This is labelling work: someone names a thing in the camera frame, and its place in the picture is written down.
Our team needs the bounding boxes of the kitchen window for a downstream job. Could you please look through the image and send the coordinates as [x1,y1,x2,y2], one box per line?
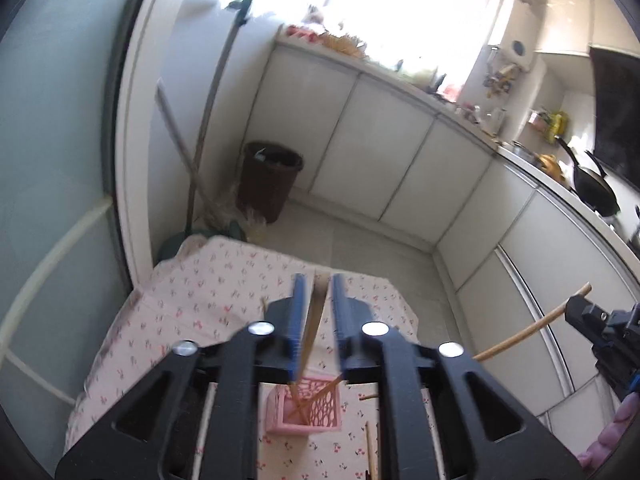
[200,0,501,81]

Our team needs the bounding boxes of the frosted glass sliding door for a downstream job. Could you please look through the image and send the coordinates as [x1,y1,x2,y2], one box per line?
[0,0,128,466]

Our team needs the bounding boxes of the long bamboo chopstick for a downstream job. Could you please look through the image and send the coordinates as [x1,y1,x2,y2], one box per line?
[364,421,378,480]
[300,374,346,411]
[472,284,592,362]
[292,269,326,396]

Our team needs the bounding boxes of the cherry print tablecloth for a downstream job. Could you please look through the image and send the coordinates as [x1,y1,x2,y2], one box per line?
[65,235,441,480]

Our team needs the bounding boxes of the straw broom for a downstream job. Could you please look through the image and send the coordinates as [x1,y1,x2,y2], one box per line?
[156,80,268,241]

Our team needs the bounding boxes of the white kitchen cabinets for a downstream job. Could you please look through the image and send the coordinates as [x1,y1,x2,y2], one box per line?
[242,42,640,461]

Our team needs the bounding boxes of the hanging kitchen tools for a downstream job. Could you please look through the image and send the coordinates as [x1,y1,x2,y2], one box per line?
[482,62,518,98]

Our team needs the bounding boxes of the black wok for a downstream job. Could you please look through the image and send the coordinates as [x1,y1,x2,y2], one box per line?
[555,136,622,217]

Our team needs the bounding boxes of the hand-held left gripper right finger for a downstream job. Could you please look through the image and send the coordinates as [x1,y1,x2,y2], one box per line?
[331,274,586,480]

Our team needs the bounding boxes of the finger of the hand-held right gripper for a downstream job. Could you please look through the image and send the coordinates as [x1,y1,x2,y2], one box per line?
[565,295,608,347]

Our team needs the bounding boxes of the wicker basket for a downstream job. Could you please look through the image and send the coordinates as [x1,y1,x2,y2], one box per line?
[325,32,368,58]

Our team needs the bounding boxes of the yellow bag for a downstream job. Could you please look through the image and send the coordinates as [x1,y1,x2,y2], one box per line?
[547,110,571,143]

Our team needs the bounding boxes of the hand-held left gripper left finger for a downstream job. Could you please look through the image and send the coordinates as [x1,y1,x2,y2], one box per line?
[55,274,308,480]

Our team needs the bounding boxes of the white water heater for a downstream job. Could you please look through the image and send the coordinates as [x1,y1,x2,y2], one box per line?
[487,0,543,73]

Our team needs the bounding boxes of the steel basin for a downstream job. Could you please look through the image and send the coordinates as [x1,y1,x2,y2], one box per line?
[500,141,540,163]

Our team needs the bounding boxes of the black range hood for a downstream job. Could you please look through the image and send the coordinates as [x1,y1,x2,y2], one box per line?
[589,46,640,186]

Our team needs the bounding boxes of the dark brown trash bin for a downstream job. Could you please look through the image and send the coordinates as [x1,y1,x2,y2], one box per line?
[235,141,304,224]

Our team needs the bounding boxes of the pink perforated utensil holder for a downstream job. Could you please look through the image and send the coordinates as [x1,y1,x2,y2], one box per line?
[264,375,346,436]

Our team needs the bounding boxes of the green long-handled dustpan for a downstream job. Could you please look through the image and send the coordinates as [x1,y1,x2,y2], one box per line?
[159,0,253,262]

